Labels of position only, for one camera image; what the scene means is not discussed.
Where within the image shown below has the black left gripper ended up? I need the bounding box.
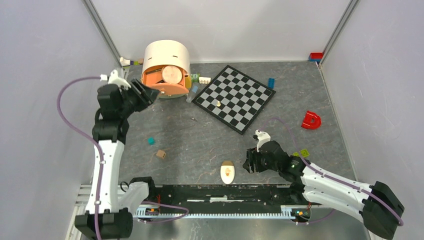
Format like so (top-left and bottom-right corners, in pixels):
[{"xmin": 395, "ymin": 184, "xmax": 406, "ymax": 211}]
[{"xmin": 118, "ymin": 77, "xmax": 160, "ymax": 118}]

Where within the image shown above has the round pink compact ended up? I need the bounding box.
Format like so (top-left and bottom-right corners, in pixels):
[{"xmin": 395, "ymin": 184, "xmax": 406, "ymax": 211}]
[{"xmin": 161, "ymin": 65, "xmax": 183, "ymax": 84}]

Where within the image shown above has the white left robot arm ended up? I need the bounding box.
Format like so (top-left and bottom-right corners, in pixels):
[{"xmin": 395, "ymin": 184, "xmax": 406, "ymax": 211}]
[{"xmin": 74, "ymin": 79, "xmax": 160, "ymax": 240}]

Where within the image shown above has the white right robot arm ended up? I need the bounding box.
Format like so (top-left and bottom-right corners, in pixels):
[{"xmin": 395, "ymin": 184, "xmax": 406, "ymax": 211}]
[{"xmin": 242, "ymin": 140, "xmax": 405, "ymax": 240}]

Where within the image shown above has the white round drawer organizer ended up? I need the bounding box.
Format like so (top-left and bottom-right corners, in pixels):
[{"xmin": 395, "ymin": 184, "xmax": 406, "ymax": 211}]
[{"xmin": 142, "ymin": 39, "xmax": 191, "ymax": 99}]

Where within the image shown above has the green lego brick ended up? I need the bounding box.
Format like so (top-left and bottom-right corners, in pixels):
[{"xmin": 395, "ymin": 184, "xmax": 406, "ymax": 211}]
[{"xmin": 300, "ymin": 149, "xmax": 310, "ymax": 158}]

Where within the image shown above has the small teal cube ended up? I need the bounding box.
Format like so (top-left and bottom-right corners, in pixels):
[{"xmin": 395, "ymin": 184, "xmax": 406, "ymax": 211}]
[{"xmin": 147, "ymin": 137, "xmax": 155, "ymax": 145}]

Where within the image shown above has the green toy block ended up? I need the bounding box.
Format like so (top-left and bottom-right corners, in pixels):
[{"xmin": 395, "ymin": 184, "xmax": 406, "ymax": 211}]
[{"xmin": 190, "ymin": 73, "xmax": 200, "ymax": 83}]

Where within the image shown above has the red letter D toy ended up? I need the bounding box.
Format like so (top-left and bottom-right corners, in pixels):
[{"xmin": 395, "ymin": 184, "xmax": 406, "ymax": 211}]
[{"xmin": 301, "ymin": 110, "xmax": 322, "ymax": 130}]

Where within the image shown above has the white lego brick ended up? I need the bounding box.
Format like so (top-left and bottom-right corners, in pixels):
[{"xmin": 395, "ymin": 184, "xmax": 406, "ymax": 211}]
[{"xmin": 198, "ymin": 76, "xmax": 212, "ymax": 85}]

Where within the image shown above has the small wooden cube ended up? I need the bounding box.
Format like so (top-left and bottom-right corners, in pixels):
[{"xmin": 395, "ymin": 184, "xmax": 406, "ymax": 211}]
[{"xmin": 156, "ymin": 149, "xmax": 166, "ymax": 159}]

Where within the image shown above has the black grey chessboard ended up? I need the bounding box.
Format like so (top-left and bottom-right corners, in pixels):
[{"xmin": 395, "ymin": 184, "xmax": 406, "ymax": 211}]
[{"xmin": 192, "ymin": 65, "xmax": 276, "ymax": 135}]

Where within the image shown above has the blue lego brick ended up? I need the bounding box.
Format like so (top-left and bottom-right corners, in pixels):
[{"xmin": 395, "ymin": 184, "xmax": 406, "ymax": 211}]
[{"xmin": 267, "ymin": 78, "xmax": 275, "ymax": 89}]

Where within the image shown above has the red blue bricks corner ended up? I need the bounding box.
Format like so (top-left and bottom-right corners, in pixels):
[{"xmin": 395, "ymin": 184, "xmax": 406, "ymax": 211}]
[{"xmin": 308, "ymin": 52, "xmax": 324, "ymax": 63}]

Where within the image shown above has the black mounting rail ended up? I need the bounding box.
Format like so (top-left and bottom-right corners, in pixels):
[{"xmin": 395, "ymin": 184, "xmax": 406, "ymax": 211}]
[{"xmin": 147, "ymin": 184, "xmax": 309, "ymax": 214}]

